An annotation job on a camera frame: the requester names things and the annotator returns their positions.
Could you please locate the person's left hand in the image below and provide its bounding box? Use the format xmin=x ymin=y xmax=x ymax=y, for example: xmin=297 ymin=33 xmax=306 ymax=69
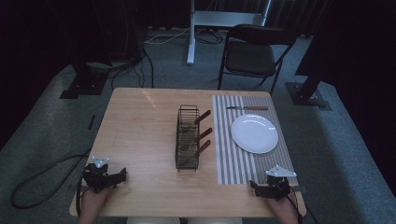
xmin=79 ymin=186 xmax=115 ymax=217

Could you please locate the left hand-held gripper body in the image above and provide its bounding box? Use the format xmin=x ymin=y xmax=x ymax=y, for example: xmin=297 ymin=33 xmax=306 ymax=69
xmin=81 ymin=155 xmax=118 ymax=194

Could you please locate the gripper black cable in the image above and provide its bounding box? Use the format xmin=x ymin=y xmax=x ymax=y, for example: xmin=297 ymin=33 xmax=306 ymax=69
xmin=75 ymin=172 xmax=87 ymax=217
xmin=287 ymin=186 xmax=305 ymax=224

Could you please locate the black floor cable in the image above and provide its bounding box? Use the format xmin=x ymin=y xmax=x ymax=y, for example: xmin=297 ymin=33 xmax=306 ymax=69
xmin=10 ymin=152 xmax=92 ymax=210

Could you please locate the wooden-handled utensil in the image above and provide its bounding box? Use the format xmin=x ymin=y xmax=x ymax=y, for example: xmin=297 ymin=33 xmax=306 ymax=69
xmin=182 ymin=139 xmax=212 ymax=162
xmin=182 ymin=127 xmax=214 ymax=149
xmin=184 ymin=109 xmax=212 ymax=132

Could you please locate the white metal desk frame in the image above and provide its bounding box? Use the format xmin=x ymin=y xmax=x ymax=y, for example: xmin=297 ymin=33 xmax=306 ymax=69
xmin=186 ymin=0 xmax=273 ymax=66

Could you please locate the black folding chair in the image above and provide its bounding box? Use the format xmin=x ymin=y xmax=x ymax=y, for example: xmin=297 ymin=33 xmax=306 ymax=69
xmin=217 ymin=23 xmax=297 ymax=96

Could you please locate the black stand with base plate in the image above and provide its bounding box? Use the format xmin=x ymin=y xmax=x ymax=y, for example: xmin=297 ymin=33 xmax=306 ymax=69
xmin=59 ymin=46 xmax=110 ymax=100
xmin=286 ymin=69 xmax=332 ymax=112

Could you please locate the white floor cable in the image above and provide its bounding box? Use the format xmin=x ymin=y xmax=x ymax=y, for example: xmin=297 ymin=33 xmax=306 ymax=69
xmin=144 ymin=27 xmax=191 ymax=46

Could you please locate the grey striped placemat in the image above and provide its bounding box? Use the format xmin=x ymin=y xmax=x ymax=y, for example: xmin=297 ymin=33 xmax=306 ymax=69
xmin=212 ymin=94 xmax=299 ymax=186

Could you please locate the wooden-handled knife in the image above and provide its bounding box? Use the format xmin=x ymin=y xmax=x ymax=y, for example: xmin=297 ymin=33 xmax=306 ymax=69
xmin=225 ymin=105 xmax=270 ymax=112

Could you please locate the white round plate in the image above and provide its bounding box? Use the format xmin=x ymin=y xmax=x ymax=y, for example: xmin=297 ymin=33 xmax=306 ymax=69
xmin=230 ymin=113 xmax=279 ymax=155

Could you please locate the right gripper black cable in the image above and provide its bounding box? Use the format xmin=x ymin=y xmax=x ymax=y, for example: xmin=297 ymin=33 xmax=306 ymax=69
xmin=287 ymin=186 xmax=305 ymax=224

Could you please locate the person's right hand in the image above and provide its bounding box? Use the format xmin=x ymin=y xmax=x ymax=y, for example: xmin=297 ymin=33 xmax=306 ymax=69
xmin=266 ymin=189 xmax=298 ymax=218

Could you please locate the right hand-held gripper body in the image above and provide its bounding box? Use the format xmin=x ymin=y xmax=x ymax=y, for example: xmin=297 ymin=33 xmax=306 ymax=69
xmin=260 ymin=164 xmax=298 ymax=201

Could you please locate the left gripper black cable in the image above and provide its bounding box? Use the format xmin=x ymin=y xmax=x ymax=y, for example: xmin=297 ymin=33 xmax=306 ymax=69
xmin=75 ymin=172 xmax=87 ymax=217

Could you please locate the black wire cutlery basket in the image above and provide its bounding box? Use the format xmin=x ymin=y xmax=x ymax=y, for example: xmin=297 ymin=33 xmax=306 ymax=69
xmin=175 ymin=105 xmax=201 ymax=173

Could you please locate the bundle of black cables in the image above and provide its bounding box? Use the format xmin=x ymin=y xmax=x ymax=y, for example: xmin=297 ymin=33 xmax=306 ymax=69
xmin=110 ymin=27 xmax=225 ymax=90

